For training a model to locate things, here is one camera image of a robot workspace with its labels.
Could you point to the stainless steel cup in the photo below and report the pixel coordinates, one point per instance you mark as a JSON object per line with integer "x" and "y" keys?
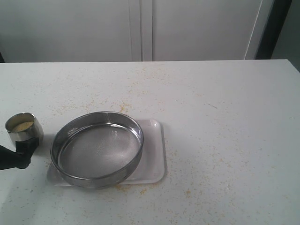
{"x": 22, "y": 127}

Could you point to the white cabinet doors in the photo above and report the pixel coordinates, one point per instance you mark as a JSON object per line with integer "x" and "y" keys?
{"x": 131, "y": 30}

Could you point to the round steel mesh sieve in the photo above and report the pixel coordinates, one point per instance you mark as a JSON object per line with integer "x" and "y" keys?
{"x": 97, "y": 150}

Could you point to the white plastic tray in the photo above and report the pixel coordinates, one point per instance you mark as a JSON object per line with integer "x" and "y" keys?
{"x": 152, "y": 166}

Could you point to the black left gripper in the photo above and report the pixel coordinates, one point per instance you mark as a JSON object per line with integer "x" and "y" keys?
{"x": 25, "y": 150}

